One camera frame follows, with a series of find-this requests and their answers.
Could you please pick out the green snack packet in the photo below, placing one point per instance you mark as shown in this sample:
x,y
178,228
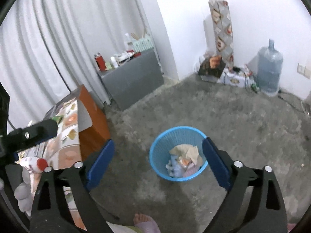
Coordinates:
x,y
58,118

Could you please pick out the dark printed bag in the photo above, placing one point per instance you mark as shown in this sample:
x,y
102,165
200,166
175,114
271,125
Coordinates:
x,y
213,66

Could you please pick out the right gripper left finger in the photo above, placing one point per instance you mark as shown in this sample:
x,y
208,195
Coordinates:
x,y
50,211

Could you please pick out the white bottle red cap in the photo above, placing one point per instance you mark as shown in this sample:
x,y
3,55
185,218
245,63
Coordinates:
x,y
33,164

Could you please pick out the pink bubble wrap bag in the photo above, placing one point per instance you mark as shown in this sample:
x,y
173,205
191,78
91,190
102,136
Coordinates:
x,y
191,170

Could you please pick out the patterned tablecloth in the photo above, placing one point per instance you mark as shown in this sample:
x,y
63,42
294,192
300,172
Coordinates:
x,y
60,152

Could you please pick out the orange wooden table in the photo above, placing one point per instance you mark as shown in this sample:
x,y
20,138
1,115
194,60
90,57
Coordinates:
x,y
92,123

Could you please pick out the grey cabinet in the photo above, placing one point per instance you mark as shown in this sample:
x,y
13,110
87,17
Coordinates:
x,y
134,80

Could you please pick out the green basket on cabinet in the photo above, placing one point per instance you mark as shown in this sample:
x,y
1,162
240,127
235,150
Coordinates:
x,y
142,44

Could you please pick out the grey curtain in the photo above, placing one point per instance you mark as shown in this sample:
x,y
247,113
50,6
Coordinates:
x,y
48,48

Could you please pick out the blue plastic waste basket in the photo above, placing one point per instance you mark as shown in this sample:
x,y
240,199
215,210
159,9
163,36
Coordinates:
x,y
174,149

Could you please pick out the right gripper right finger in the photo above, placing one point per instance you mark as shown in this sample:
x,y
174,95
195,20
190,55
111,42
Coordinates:
x,y
253,202

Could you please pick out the person foot pink slipper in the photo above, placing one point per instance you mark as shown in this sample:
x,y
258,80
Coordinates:
x,y
146,223

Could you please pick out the large blue water jug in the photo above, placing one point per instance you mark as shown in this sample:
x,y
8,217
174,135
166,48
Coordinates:
x,y
270,63

